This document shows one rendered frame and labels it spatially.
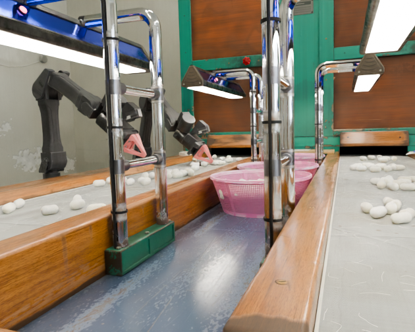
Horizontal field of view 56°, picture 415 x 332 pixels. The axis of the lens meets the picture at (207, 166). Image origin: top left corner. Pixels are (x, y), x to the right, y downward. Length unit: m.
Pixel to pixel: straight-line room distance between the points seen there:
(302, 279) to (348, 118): 1.74
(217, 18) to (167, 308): 1.88
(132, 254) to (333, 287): 0.35
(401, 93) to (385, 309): 1.75
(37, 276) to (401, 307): 0.39
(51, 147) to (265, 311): 1.32
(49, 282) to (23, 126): 3.10
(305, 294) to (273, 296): 0.02
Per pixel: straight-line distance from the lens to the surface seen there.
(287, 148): 0.67
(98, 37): 0.86
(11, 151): 3.52
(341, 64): 1.50
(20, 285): 0.51
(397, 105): 2.07
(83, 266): 0.60
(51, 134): 1.55
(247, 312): 0.29
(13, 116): 3.55
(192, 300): 0.53
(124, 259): 0.63
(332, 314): 0.36
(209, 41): 2.22
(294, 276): 0.36
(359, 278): 0.43
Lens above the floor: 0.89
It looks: 5 degrees down
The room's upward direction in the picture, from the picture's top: 2 degrees counter-clockwise
